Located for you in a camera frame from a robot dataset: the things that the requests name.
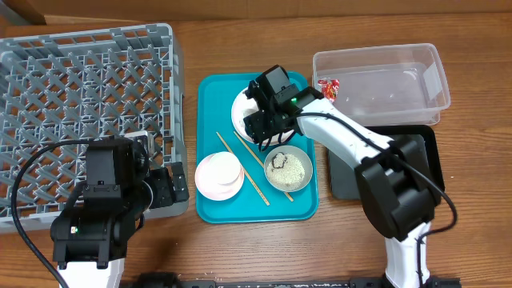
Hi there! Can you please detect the grey metal bowl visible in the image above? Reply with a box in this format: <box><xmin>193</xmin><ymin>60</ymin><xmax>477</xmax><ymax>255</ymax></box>
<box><xmin>263</xmin><ymin>146</ymin><xmax>313</xmax><ymax>193</ymax></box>

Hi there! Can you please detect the white small cup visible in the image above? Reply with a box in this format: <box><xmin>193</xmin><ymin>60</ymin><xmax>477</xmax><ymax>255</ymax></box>
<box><xmin>208</xmin><ymin>151</ymin><xmax>241</xmax><ymax>185</ymax></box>

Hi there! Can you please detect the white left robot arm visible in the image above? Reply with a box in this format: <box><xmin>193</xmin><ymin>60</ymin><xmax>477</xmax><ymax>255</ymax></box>
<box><xmin>50</xmin><ymin>162</ymin><xmax>189</xmax><ymax>287</ymax></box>

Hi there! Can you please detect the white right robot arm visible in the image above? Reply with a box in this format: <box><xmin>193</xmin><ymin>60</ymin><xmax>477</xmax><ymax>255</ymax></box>
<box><xmin>244</xmin><ymin>87</ymin><xmax>440</xmax><ymax>287</ymax></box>

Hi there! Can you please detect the grey plastic dishwasher rack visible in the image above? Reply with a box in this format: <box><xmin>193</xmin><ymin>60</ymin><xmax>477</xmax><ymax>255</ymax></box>
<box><xmin>1</xmin><ymin>23</ymin><xmax>187</xmax><ymax>234</ymax></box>

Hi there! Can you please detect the clear plastic waste bin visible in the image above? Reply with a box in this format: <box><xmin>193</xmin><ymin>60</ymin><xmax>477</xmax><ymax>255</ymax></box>
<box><xmin>312</xmin><ymin>43</ymin><xmax>451</xmax><ymax>126</ymax></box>

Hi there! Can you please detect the large white round plate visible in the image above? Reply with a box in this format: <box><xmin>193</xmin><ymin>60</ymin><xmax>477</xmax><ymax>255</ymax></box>
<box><xmin>231</xmin><ymin>88</ymin><xmax>294</xmax><ymax>146</ymax></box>

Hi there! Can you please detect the pile of white rice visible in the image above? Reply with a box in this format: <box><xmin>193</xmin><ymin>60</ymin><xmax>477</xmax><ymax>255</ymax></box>
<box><xmin>266</xmin><ymin>152</ymin><xmax>305</xmax><ymax>191</ymax></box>

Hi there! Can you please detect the left wooden chopstick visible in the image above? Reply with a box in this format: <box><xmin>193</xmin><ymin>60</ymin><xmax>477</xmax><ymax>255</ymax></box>
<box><xmin>215</xmin><ymin>131</ymin><xmax>270</xmax><ymax>206</ymax></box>

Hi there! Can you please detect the red snack wrapper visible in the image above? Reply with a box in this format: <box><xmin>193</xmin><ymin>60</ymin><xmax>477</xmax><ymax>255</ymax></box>
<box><xmin>317</xmin><ymin>78</ymin><xmax>340</xmax><ymax>102</ymax></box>

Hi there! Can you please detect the teal plastic serving tray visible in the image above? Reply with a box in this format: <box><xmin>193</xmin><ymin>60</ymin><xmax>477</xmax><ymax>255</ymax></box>
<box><xmin>196</xmin><ymin>73</ymin><xmax>319</xmax><ymax>224</ymax></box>

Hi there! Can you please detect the black rectangular tray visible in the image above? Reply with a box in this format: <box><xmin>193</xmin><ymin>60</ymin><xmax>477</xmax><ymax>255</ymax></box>
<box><xmin>328</xmin><ymin>125</ymin><xmax>445</xmax><ymax>200</ymax></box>

